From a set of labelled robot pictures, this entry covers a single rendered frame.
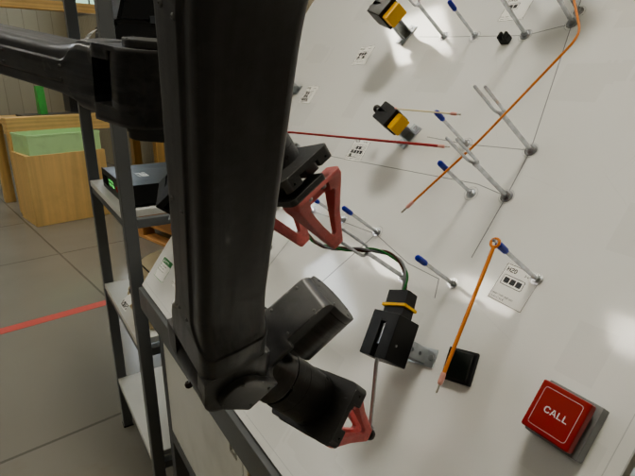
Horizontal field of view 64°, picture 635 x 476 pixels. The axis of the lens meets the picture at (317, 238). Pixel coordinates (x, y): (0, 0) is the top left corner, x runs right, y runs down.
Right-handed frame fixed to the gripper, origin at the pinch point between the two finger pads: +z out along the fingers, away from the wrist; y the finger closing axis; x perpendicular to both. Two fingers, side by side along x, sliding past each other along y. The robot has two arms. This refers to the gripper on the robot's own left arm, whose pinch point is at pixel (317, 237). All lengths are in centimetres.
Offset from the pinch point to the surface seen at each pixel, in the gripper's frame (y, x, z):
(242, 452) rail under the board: 30.1, 15.7, 34.5
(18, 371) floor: 247, 39, 66
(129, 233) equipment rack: 98, -10, 11
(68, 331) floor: 274, 9, 75
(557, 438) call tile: -19.7, 1.2, 22.3
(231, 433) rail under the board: 34, 14, 33
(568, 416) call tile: -20.3, -0.8, 21.3
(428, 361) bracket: -1.2, -3.8, 23.3
